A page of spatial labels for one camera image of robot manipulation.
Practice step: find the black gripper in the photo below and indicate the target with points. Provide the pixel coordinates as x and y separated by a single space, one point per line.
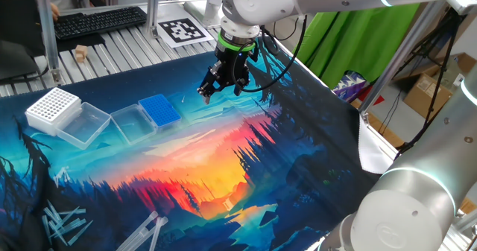
233 66

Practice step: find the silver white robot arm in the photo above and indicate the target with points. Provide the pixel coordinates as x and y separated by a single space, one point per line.
410 206

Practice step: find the blue pipette tip holder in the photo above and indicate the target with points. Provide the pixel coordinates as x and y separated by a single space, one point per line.
160 110

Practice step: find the clear lid of blue holder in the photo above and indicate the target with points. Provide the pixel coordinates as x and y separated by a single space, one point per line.
132 124

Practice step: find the clear lid of white holder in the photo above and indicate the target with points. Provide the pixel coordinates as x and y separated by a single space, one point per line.
83 126

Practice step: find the large clear pipette tip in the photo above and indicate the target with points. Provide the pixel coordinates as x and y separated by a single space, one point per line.
147 233
139 230
156 236

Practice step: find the white pipette tip holder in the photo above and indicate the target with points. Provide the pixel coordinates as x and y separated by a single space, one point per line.
52 105

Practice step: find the blue-tinted medium pipette tip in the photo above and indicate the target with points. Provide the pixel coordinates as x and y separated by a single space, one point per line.
59 234
68 217
54 210
80 233
71 225
46 228
51 215
71 211

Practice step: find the bare person hand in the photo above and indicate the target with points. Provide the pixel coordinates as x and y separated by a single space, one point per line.
55 12

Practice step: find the black white marker sheet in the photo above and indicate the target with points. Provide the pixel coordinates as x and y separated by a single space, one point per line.
182 31

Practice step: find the printed sunset forest cloth mat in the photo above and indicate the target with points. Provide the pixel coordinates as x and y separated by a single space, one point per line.
208 158

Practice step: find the white device base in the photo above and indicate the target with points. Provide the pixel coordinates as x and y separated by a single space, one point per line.
203 14

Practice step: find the purple printed box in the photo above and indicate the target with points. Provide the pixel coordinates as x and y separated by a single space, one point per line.
348 85

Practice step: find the green cloth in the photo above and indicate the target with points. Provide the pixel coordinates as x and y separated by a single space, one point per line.
354 46

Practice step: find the black computer keyboard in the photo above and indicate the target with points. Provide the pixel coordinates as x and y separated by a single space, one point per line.
97 22

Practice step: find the red flat item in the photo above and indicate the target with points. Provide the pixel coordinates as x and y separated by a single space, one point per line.
372 96

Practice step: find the small wooden block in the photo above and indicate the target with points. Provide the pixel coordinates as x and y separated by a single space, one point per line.
81 53

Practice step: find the cardboard box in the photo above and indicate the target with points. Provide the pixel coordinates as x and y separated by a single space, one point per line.
466 63
425 94

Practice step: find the black tripod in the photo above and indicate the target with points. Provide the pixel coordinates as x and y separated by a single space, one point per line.
441 68

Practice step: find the aluminium frame post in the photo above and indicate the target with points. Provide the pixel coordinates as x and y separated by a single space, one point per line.
402 57
46 31
153 9

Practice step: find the aluminium table rail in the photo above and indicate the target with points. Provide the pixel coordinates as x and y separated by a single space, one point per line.
112 6

